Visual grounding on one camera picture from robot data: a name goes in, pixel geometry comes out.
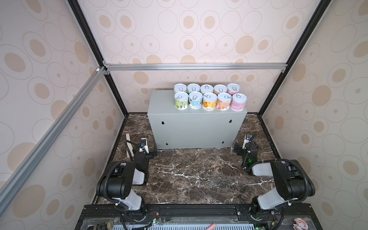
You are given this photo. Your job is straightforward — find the pink can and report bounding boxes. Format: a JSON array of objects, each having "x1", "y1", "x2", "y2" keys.
[
  {"x1": 230, "y1": 93, "x2": 247, "y2": 112},
  {"x1": 227, "y1": 83, "x2": 241, "y2": 96}
]

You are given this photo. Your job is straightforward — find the brown orange can front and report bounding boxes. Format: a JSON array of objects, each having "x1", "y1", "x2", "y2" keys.
[{"x1": 216, "y1": 93, "x2": 232, "y2": 111}]

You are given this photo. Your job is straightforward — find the brown orange can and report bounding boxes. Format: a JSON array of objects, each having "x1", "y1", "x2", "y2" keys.
[
  {"x1": 216, "y1": 93, "x2": 232, "y2": 111},
  {"x1": 213, "y1": 84, "x2": 228, "y2": 95}
]

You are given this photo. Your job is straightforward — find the yellow can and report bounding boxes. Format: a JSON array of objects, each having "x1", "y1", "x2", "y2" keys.
[
  {"x1": 202, "y1": 93, "x2": 218, "y2": 111},
  {"x1": 200, "y1": 84, "x2": 214, "y2": 95}
]

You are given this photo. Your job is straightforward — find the green can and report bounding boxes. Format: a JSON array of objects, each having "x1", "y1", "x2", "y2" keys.
[
  {"x1": 174, "y1": 92, "x2": 189, "y2": 110},
  {"x1": 173, "y1": 83, "x2": 188, "y2": 94}
]

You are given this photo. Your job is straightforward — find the teal can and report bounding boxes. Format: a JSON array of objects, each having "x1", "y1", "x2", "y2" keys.
[
  {"x1": 187, "y1": 83, "x2": 200, "y2": 94},
  {"x1": 189, "y1": 92, "x2": 203, "y2": 110}
]

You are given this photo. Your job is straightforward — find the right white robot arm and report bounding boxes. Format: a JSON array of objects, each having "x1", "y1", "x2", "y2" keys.
[{"x1": 233, "y1": 142, "x2": 316, "y2": 214}]

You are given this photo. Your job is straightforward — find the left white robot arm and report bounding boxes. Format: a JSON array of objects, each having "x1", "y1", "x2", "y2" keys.
[{"x1": 96, "y1": 149, "x2": 157, "y2": 212}]

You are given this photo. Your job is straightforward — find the wooden spatula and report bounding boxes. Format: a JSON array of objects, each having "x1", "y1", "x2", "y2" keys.
[{"x1": 125, "y1": 133, "x2": 136, "y2": 158}]

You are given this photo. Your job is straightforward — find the grey metal cabinet box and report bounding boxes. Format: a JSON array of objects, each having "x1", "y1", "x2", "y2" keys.
[{"x1": 148, "y1": 90, "x2": 247, "y2": 150}]

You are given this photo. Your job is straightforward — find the pink marker pen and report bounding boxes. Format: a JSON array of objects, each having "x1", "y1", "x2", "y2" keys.
[{"x1": 206, "y1": 223, "x2": 216, "y2": 230}]

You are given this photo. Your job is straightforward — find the pink toy figure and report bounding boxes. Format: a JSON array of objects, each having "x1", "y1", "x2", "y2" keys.
[{"x1": 293, "y1": 218, "x2": 309, "y2": 230}]

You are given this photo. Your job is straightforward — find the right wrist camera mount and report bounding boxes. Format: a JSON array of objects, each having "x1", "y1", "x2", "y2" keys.
[{"x1": 242, "y1": 134, "x2": 253, "y2": 149}]

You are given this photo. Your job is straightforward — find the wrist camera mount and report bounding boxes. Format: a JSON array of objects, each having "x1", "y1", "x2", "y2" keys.
[
  {"x1": 139, "y1": 138, "x2": 149, "y2": 155},
  {"x1": 242, "y1": 134, "x2": 253, "y2": 149}
]

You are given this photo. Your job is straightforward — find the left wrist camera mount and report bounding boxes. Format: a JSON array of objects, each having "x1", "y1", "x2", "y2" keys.
[{"x1": 139, "y1": 138, "x2": 149, "y2": 155}]

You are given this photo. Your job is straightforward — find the black base frame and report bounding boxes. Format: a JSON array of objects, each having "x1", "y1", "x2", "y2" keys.
[{"x1": 75, "y1": 204, "x2": 322, "y2": 230}]

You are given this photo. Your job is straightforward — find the horizontal aluminium rail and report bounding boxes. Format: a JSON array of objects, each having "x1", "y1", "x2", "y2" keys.
[{"x1": 105, "y1": 63, "x2": 288, "y2": 71}]

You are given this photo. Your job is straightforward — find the left diagonal aluminium rail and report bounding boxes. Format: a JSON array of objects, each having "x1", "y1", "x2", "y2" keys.
[{"x1": 1, "y1": 66, "x2": 106, "y2": 215}]

